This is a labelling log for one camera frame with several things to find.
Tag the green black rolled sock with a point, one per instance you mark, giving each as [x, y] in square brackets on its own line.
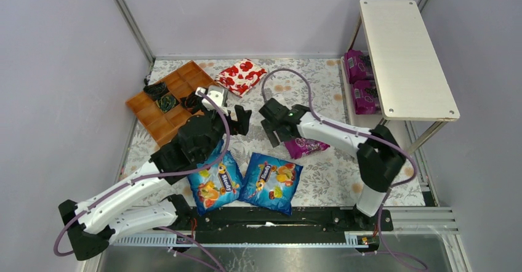
[167, 102]

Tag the purple candy bag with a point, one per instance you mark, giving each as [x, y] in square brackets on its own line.
[358, 66]
[365, 97]
[300, 147]

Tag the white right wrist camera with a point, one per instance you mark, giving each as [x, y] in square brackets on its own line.
[280, 99]

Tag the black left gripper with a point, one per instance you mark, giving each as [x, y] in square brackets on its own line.
[230, 120]

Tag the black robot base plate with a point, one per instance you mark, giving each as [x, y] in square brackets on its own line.
[256, 225]

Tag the purple candy bag on shelf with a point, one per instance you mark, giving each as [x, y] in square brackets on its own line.
[358, 66]

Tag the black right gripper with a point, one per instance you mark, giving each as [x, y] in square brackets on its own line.
[273, 119]

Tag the blue Slendy candy bag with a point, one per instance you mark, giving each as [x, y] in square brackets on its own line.
[270, 183]
[216, 186]

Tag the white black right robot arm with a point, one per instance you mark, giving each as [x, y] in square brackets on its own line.
[376, 151]

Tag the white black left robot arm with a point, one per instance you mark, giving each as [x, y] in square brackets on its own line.
[92, 225]

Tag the orange wooden divider tray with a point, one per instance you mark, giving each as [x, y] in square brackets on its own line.
[164, 114]

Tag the white wooden two-tier shelf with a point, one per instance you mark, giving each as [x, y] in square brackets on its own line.
[414, 94]

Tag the red floral folded cloth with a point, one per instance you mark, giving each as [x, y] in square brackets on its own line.
[241, 77]

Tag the orange black rolled sock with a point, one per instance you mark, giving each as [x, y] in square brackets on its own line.
[192, 103]

